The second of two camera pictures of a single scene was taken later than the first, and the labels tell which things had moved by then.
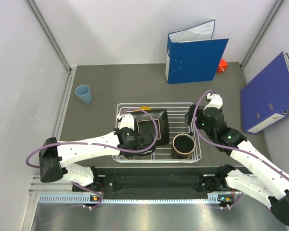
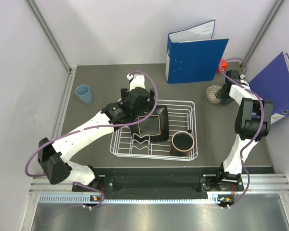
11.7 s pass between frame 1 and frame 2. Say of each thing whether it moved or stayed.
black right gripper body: moved
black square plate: stayed
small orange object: stayed
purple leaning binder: stayed
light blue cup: stayed
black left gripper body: moved
